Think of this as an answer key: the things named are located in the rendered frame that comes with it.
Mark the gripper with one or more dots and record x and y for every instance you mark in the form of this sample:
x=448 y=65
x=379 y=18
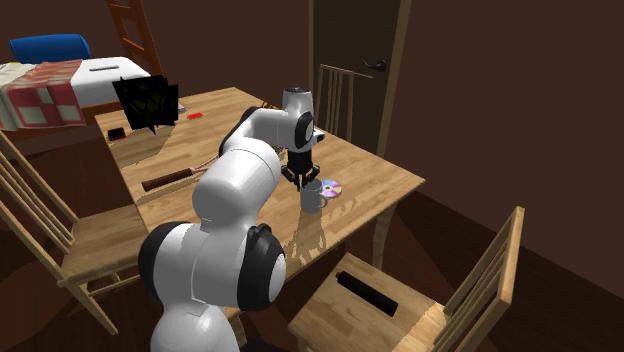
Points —
x=299 y=163

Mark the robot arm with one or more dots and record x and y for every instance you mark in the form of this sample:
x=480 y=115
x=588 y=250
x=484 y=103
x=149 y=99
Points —
x=234 y=185

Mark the grey mug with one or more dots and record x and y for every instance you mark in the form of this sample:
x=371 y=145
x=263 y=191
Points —
x=312 y=197

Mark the shiny compact disc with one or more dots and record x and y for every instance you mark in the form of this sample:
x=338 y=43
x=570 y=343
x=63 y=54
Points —
x=332 y=188

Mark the wooden table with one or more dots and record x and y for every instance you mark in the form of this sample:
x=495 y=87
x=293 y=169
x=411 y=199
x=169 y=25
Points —
x=360 y=180

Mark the wooden chair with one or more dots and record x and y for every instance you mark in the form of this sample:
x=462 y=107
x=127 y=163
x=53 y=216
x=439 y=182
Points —
x=97 y=244
x=336 y=100
x=351 y=317

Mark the dark wooden door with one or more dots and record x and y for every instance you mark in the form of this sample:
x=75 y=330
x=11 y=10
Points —
x=353 y=68

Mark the black cylinder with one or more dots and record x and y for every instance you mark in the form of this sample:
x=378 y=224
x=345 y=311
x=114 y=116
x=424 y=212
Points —
x=366 y=293

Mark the red flat card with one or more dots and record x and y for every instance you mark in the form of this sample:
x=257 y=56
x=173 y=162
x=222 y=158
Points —
x=195 y=115

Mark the black plant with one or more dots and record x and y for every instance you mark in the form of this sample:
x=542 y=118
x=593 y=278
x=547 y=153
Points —
x=146 y=103

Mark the black and red phone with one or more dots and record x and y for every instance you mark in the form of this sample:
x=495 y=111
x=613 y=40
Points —
x=116 y=133

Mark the wooden ladder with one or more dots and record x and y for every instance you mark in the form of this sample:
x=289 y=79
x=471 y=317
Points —
x=134 y=34

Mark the bed with checkered blanket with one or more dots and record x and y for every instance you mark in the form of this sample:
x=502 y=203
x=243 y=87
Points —
x=58 y=90

